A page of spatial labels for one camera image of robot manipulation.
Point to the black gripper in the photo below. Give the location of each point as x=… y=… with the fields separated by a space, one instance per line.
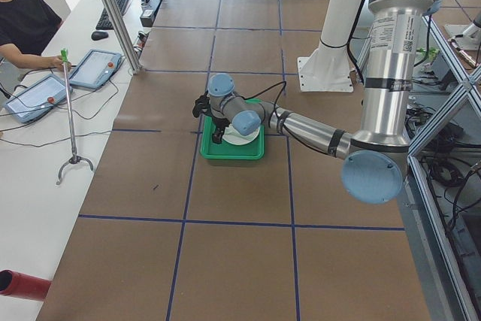
x=219 y=124

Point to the far blue teach pendant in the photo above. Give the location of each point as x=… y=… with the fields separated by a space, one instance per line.
x=95 y=69

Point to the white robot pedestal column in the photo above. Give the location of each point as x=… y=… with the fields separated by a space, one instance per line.
x=327 y=68

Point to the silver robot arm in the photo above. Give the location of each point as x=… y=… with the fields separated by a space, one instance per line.
x=375 y=157

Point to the green handled reacher grabber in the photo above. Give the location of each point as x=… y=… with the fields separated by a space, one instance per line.
x=75 y=158

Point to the person in black shirt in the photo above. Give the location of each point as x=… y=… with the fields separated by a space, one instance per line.
x=27 y=27

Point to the person's hand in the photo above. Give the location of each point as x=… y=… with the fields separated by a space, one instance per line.
x=58 y=63

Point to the black computer mouse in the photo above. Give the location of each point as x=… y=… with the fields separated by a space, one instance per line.
x=99 y=35

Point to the white round plate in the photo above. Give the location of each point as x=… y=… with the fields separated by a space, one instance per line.
x=232 y=136

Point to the blue teach pendant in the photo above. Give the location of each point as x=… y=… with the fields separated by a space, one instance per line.
x=37 y=100
x=95 y=69

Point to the green plastic tray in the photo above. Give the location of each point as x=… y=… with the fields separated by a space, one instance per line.
x=252 y=151

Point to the near blue teach pendant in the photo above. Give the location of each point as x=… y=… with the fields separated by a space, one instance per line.
x=37 y=100

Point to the red cylinder bottle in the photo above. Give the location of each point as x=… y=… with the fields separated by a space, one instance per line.
x=19 y=285

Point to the aluminium frame post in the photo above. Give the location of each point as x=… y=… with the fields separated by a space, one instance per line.
x=122 y=35

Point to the aluminium side frame rail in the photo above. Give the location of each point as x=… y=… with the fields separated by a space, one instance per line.
x=443 y=190

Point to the brown paper table cover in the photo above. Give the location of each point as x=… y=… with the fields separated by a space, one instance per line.
x=165 y=234

